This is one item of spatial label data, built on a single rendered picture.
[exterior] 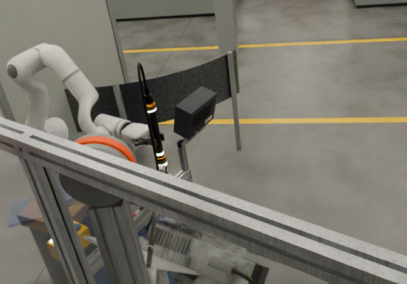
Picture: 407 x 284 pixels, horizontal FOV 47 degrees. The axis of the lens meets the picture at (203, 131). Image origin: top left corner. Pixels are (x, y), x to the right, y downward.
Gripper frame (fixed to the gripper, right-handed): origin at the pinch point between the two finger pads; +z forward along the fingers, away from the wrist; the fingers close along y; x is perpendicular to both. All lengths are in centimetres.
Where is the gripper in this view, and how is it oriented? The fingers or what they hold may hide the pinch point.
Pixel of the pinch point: (156, 138)
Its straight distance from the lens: 182.0
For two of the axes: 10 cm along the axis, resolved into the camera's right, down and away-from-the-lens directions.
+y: -5.6, 4.9, -6.6
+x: -1.3, -8.4, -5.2
